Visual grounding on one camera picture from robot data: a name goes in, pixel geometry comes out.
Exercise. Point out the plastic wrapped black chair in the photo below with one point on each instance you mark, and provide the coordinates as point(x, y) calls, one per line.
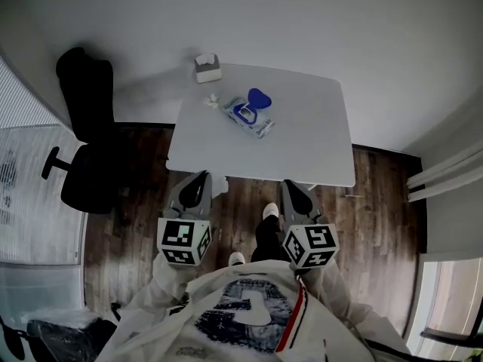
point(64, 338)

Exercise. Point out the black office chair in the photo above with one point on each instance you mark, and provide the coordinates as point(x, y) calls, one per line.
point(90, 164)

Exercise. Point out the person's black trousers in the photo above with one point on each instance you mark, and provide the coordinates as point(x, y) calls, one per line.
point(266, 236)

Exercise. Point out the white vertical pipe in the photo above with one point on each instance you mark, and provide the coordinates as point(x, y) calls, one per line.
point(445, 168)
point(449, 185)

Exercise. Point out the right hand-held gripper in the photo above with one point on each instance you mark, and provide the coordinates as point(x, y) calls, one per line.
point(311, 245)

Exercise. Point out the person's right white shoe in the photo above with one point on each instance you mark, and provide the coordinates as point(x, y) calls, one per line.
point(271, 210)

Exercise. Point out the white table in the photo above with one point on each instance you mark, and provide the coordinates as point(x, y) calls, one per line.
point(302, 145)

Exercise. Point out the person's white shoe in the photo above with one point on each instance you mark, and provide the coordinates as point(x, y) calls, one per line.
point(236, 258)
point(271, 210)

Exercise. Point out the black framed window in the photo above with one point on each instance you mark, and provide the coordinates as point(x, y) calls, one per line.
point(453, 296)

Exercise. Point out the striped glass partition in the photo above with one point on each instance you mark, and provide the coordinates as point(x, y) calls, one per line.
point(34, 202)

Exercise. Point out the person's left white shoe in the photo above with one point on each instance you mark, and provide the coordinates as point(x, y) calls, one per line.
point(236, 258)

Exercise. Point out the white printed sweatshirt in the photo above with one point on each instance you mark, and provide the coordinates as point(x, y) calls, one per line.
point(249, 315)

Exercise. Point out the person's right forearm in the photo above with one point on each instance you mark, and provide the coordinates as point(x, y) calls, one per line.
point(324, 285)

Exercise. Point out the grey white tissue box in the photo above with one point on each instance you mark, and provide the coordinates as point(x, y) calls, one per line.
point(207, 72)

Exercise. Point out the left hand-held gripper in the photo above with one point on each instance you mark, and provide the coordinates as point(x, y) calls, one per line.
point(177, 240)

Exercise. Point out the blue lidded wipes pack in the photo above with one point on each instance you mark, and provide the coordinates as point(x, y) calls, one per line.
point(260, 98)

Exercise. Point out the person's left forearm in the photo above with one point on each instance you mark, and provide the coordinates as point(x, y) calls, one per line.
point(170, 281)

